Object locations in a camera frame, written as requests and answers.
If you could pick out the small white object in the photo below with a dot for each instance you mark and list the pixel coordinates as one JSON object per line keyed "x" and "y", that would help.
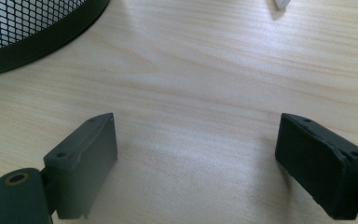
{"x": 281, "y": 3}

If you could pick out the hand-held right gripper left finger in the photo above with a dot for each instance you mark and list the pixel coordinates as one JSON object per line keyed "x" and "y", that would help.
{"x": 84, "y": 165}

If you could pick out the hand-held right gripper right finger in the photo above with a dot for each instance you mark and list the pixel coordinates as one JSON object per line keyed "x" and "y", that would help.
{"x": 320, "y": 168}

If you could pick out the black mesh basket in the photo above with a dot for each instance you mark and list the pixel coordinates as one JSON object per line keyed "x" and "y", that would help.
{"x": 28, "y": 28}

